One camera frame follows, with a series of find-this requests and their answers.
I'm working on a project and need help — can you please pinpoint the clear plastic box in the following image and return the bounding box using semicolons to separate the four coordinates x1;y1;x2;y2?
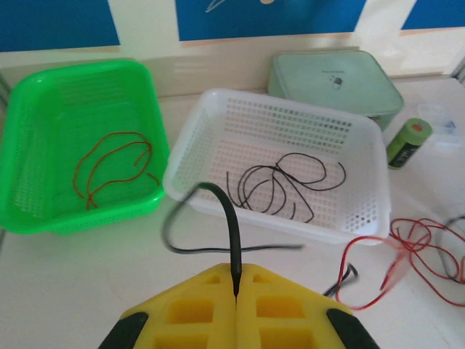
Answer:
416;103;465;146

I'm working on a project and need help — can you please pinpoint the thin black cable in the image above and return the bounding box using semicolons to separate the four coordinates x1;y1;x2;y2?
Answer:
161;181;359;305
225;165;291;219
272;152;347;223
435;214;465;284

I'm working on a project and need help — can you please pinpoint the small green jar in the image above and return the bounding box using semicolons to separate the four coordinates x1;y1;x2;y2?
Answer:
387;117;434;171

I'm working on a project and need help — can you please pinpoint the aluminium frame post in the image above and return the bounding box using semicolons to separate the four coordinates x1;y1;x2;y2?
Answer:
450;56;465;87

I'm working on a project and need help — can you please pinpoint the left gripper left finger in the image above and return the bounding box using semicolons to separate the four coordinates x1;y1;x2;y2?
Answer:
97;263;239;349

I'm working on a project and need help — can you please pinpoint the white plastic basket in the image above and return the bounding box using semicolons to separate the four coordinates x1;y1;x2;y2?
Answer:
162;88;392;245

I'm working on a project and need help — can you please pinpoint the thin red cable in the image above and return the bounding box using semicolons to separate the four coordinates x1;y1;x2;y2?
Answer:
86;141;161;211
336;217;465;310
390;217;465;288
74;132;153;211

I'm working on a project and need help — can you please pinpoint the blue floral wall poster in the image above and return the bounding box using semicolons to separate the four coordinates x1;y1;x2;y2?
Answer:
175;0;419;41
0;0;121;54
401;0;465;31

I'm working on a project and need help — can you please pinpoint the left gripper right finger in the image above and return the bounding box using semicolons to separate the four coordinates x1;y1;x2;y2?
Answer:
234;263;381;349

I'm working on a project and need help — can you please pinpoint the green plastic basket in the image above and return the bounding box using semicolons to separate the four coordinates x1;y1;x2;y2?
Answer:
0;57;171;236

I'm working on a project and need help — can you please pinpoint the mint green zip case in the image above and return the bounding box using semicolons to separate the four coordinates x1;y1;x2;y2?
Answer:
267;49;405;132

